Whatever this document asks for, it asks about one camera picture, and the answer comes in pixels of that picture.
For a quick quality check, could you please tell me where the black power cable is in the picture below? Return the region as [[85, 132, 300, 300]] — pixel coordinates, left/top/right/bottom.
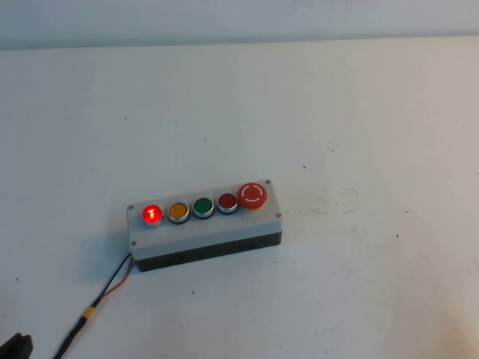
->
[[51, 252, 133, 359]]

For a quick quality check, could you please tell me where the small red push button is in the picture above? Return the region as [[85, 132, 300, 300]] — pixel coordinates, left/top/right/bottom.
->
[[216, 192, 240, 216]]

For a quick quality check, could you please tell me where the red emergency stop mushroom button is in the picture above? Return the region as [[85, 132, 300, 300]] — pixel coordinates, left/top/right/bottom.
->
[[237, 182, 267, 212]]

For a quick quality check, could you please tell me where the yellow push button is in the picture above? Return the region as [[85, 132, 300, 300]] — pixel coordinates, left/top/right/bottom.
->
[[167, 201, 190, 225]]

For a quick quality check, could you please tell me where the lit red indicator lamp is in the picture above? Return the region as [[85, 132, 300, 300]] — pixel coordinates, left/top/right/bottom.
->
[[141, 203, 165, 229]]

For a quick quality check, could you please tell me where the green push button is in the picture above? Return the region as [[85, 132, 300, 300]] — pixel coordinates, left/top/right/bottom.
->
[[192, 197, 216, 221]]

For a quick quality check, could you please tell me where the thin red wire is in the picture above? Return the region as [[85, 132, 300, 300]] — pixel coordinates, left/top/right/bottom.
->
[[100, 257, 134, 299]]

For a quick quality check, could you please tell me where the grey black button control box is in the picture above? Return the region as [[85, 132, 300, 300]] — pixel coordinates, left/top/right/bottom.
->
[[126, 178, 284, 273]]

